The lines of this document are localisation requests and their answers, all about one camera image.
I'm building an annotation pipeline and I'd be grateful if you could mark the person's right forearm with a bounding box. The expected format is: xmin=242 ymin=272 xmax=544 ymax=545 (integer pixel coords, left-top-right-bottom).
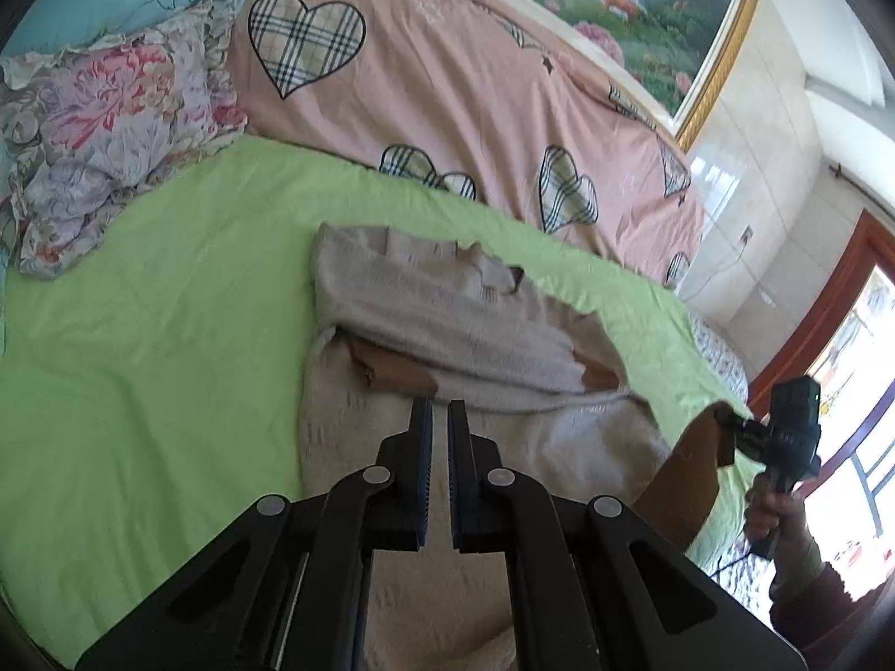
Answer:
xmin=767 ymin=535 xmax=895 ymax=658

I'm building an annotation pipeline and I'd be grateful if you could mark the pink quilt with plaid hearts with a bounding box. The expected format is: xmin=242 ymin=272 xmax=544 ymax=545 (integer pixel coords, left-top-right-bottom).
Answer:
xmin=224 ymin=0 xmax=707 ymax=291

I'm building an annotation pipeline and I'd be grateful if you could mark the knit sweater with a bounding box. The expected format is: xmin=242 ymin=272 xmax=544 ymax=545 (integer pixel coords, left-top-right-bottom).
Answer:
xmin=299 ymin=222 xmax=737 ymax=671

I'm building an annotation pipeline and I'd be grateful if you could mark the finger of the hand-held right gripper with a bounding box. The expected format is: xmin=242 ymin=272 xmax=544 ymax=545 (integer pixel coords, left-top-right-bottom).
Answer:
xmin=713 ymin=409 xmax=756 ymax=467

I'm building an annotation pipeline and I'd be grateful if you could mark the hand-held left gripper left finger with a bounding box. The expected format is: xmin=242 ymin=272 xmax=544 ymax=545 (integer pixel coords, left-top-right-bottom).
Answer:
xmin=73 ymin=397 xmax=435 ymax=671

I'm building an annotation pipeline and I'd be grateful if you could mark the person's right hand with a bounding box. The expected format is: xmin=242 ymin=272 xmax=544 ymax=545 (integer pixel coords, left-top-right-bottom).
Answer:
xmin=743 ymin=484 xmax=817 ymax=564

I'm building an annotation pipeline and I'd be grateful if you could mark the white wall cable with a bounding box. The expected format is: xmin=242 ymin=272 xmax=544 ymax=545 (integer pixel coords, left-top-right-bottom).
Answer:
xmin=680 ymin=236 xmax=748 ymax=298

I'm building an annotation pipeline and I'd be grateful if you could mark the green bed sheet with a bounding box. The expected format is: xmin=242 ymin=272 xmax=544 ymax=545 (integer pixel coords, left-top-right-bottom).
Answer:
xmin=0 ymin=136 xmax=752 ymax=668

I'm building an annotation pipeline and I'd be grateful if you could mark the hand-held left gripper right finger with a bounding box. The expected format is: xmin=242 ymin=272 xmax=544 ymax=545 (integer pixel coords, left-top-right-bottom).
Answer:
xmin=447 ymin=400 xmax=808 ymax=671

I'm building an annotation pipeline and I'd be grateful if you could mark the gold framed landscape painting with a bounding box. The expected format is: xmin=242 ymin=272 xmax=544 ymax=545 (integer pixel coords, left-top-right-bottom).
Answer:
xmin=447 ymin=0 xmax=765 ymax=153

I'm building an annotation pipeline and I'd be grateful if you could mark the wooden window frame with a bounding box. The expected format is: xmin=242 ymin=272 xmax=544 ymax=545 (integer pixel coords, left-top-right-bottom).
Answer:
xmin=747 ymin=210 xmax=895 ymax=504

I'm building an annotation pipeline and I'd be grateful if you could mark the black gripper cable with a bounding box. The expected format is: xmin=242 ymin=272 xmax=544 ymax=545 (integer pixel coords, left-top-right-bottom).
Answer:
xmin=705 ymin=544 xmax=755 ymax=580

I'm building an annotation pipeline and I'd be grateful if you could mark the patterned mattress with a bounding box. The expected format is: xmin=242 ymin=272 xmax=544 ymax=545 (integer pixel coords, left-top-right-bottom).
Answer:
xmin=689 ymin=311 xmax=751 ymax=408

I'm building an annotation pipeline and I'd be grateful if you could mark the floral ruffled pillow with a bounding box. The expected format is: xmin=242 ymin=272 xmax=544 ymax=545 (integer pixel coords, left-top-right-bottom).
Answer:
xmin=0 ymin=0 xmax=249 ymax=281

